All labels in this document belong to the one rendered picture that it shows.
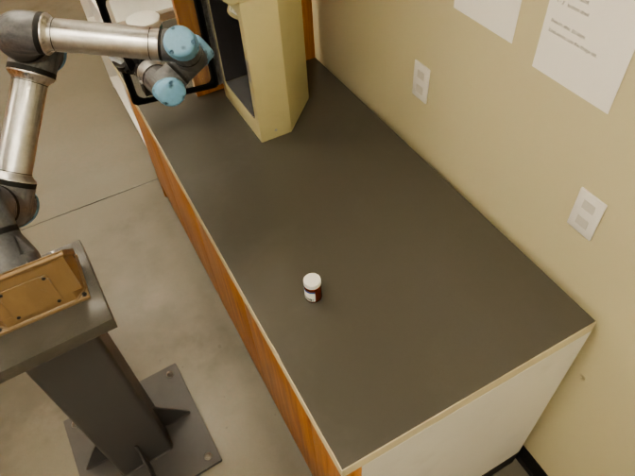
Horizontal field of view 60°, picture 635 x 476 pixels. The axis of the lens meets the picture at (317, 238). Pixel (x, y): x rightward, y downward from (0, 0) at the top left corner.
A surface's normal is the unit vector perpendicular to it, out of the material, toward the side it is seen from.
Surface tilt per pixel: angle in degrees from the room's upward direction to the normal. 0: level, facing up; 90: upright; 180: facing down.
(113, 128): 0
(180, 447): 0
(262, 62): 90
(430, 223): 0
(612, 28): 90
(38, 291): 90
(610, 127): 90
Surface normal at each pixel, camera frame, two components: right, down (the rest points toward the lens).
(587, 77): -0.88, 0.39
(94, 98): -0.05, -0.66
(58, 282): 0.48, 0.64
